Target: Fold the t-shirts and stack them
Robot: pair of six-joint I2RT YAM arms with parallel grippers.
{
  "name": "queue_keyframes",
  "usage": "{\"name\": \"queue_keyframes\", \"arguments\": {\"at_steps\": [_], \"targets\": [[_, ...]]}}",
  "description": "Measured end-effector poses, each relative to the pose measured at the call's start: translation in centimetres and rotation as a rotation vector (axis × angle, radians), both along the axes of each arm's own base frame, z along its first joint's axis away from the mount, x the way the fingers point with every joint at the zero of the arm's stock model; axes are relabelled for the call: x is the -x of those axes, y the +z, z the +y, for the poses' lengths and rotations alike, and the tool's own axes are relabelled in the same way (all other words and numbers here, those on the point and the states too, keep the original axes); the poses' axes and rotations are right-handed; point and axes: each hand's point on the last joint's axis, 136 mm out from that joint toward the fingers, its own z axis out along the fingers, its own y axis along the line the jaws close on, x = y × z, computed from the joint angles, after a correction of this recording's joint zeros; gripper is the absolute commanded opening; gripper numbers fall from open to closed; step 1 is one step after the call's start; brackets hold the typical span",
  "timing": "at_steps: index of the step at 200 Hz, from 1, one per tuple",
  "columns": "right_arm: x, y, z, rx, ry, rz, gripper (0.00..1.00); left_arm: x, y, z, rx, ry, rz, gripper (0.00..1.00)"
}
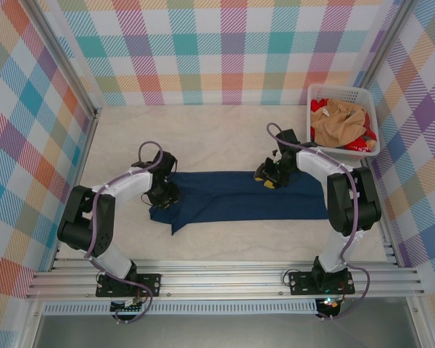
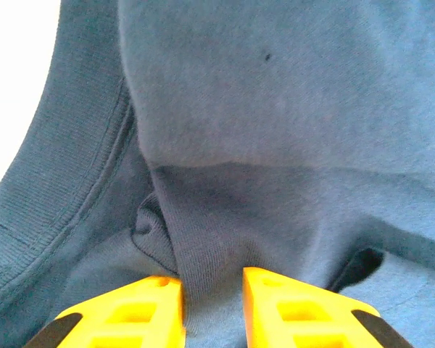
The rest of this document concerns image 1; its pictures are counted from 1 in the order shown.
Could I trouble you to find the navy blue t-shirt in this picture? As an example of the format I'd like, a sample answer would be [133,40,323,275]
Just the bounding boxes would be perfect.
[147,170,330,236]

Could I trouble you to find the tan t-shirt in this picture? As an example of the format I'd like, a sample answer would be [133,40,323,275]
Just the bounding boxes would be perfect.
[310,98,367,149]

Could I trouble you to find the tan and red clothes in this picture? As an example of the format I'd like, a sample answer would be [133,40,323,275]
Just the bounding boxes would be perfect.
[309,98,378,152]

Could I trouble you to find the white plastic basket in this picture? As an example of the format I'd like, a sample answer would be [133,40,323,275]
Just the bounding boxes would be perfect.
[306,83,381,157]

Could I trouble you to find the small circuit board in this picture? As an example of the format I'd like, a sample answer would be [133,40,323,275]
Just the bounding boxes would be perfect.
[110,299,146,313]
[317,297,342,311]

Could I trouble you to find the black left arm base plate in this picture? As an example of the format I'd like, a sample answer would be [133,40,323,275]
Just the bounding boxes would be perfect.
[96,273,162,298]

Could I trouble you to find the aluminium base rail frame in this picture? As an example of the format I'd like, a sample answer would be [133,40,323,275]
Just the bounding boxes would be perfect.
[25,259,425,300]

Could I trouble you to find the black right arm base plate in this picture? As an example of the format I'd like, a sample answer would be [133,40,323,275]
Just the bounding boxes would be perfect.
[289,270,356,295]

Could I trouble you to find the slotted grey cable duct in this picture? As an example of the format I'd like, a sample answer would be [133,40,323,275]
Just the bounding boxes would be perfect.
[43,302,318,315]

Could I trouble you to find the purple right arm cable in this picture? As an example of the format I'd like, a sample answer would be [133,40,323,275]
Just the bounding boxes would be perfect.
[267,123,372,322]

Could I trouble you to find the aluminium corner post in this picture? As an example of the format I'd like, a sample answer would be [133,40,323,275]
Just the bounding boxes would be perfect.
[354,0,418,91]
[25,0,103,117]

